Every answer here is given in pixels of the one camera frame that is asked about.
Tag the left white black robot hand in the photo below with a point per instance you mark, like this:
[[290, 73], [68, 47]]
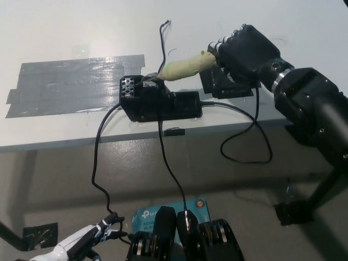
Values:
[[81, 236]]

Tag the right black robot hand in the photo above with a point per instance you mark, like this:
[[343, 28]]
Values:
[[250, 54]]

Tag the tape-wrapped soldering iron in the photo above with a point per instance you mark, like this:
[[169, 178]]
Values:
[[185, 68]]

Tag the black robot torso blocks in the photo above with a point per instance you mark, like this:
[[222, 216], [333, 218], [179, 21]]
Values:
[[166, 231]]

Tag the black soldering station base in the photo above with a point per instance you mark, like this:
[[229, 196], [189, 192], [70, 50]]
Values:
[[152, 106]]

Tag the black square holder plate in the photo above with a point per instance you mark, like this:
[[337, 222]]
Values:
[[217, 87]]

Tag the teal tp-link box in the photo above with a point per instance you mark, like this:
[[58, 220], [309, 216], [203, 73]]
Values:
[[144, 217]]

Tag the black table leg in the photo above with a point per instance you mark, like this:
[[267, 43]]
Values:
[[323, 190], [8, 233]]

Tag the small black tape strip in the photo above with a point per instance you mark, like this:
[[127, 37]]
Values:
[[174, 132]]

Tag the grey duct tape patch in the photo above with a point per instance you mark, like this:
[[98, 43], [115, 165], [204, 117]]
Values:
[[68, 84]]

